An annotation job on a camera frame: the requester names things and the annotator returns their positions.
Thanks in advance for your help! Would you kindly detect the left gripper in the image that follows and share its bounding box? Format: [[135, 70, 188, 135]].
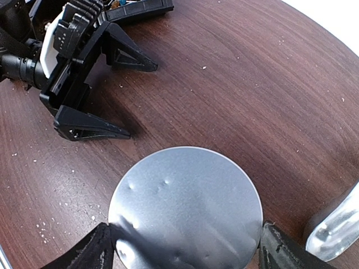
[[40, 21, 158, 141]]

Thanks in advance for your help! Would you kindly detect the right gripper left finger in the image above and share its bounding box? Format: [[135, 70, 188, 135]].
[[42, 222, 114, 269]]

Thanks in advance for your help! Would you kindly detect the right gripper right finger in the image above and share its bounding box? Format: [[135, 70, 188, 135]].
[[259, 221, 335, 269]]

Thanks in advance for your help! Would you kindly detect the metal scoop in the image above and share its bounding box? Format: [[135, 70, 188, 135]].
[[303, 183, 358, 262]]

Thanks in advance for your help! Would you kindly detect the black three-compartment candy tray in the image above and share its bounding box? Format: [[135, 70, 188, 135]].
[[105, 0, 174, 23]]

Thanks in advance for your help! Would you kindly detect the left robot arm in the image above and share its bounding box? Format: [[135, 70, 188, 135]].
[[1, 1, 157, 141]]

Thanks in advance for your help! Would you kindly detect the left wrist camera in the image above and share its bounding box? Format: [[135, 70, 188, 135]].
[[39, 1, 104, 78]]

